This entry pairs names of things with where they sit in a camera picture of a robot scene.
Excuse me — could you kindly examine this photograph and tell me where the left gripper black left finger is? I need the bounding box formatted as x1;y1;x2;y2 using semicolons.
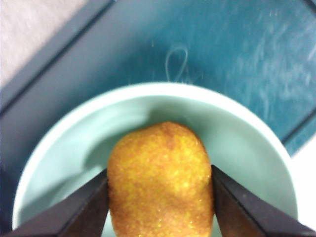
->
0;169;110;237

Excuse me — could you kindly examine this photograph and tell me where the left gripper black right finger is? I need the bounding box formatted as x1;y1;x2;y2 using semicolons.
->
211;164;316;237

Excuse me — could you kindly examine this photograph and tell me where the dark rectangular tray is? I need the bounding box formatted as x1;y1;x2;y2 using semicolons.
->
0;0;316;233

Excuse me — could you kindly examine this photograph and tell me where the orange-brown oval fruit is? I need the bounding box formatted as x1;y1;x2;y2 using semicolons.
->
107;120;214;237

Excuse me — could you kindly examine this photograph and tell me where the teal ribbed bowl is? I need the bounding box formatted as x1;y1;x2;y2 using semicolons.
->
12;82;298;237

